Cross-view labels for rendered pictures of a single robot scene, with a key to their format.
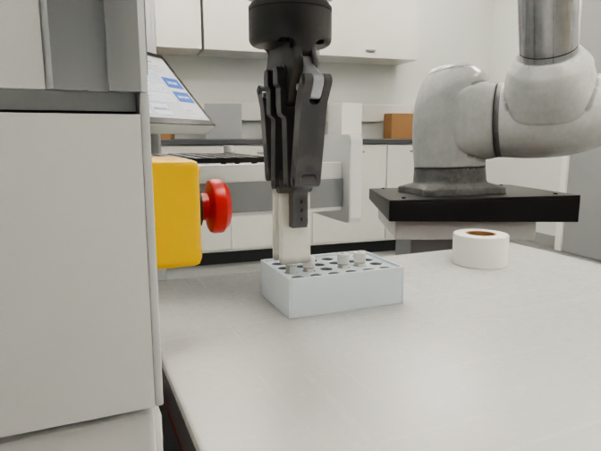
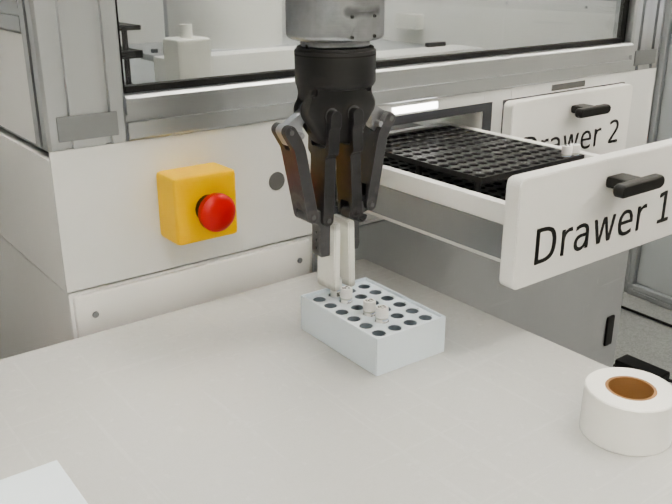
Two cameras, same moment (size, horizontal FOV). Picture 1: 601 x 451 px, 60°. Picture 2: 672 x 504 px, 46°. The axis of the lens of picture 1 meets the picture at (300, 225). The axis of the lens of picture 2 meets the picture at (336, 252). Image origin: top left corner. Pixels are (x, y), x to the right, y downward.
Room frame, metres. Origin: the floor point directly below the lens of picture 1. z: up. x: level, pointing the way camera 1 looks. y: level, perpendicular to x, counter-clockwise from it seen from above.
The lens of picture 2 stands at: (0.32, -0.72, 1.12)
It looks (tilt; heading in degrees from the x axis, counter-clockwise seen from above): 20 degrees down; 76
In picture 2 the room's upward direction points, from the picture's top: straight up
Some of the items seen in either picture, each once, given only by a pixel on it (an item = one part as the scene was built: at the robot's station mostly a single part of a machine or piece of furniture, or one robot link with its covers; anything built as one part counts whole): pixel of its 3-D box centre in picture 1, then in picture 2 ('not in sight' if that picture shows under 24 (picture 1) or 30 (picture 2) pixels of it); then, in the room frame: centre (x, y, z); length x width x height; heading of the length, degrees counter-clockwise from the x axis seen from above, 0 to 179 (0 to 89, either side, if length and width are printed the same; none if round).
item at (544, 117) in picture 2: not in sight; (569, 128); (0.95, 0.37, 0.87); 0.29 x 0.02 x 0.11; 24
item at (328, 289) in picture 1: (330, 280); (370, 322); (0.52, -0.03, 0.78); 0.12 x 0.08 x 0.04; 112
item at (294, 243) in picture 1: (294, 226); (328, 254); (0.49, 0.01, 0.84); 0.03 x 0.01 x 0.07; 112
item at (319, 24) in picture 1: (290, 55); (335, 93); (0.49, 0.01, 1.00); 0.08 x 0.07 x 0.09; 22
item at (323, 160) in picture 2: (296, 131); (322, 167); (0.48, 0.00, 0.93); 0.04 x 0.01 x 0.11; 112
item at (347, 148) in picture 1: (307, 172); (602, 207); (0.78, -0.01, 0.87); 0.29 x 0.02 x 0.11; 24
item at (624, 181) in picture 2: not in sight; (628, 183); (0.79, -0.03, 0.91); 0.07 x 0.04 x 0.01; 24
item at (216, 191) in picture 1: (208, 206); (214, 211); (0.38, 0.07, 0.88); 0.04 x 0.03 x 0.04; 24
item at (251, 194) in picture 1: (164, 183); (456, 175); (0.69, 0.18, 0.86); 0.40 x 0.26 x 0.06; 114
